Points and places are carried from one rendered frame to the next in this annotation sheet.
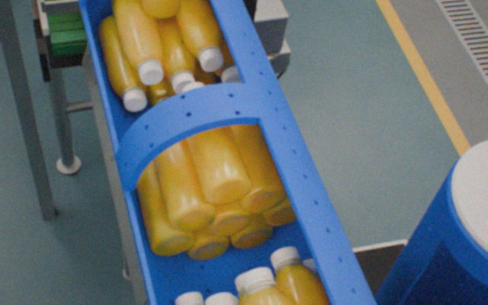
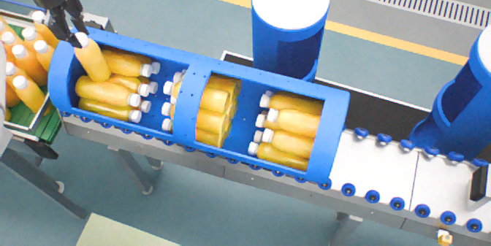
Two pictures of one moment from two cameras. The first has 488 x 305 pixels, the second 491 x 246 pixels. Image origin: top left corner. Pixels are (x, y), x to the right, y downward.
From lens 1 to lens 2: 69 cm
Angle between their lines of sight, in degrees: 26
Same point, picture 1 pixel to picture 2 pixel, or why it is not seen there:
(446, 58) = not seen: outside the picture
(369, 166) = (170, 38)
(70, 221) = (93, 205)
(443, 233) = (276, 37)
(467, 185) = (268, 14)
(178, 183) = (207, 120)
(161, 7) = (107, 73)
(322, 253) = (283, 85)
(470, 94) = not seen: outside the picture
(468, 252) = (292, 35)
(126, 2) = (88, 87)
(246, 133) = not seen: hidden behind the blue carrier
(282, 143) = (227, 68)
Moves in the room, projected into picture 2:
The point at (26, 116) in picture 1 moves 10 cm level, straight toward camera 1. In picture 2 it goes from (43, 185) to (66, 191)
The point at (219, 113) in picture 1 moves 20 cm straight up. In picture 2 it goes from (200, 83) to (191, 44)
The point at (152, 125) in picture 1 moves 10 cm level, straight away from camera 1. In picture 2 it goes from (183, 112) to (154, 97)
